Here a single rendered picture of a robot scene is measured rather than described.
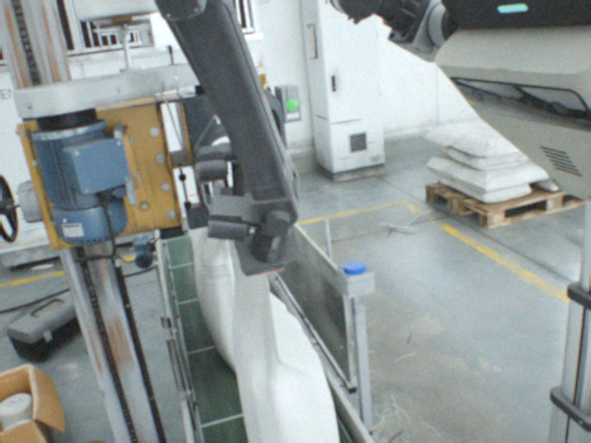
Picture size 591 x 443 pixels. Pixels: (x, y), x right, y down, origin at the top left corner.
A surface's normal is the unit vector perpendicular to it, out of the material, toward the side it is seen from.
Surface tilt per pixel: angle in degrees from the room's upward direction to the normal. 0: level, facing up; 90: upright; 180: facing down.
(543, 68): 40
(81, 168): 90
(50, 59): 90
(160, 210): 90
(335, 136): 90
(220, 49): 124
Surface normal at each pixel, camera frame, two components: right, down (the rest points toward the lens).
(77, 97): 0.70, 0.18
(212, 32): 0.04, 0.86
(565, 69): -0.69, -0.58
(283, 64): 0.29, 0.30
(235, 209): 0.08, -0.57
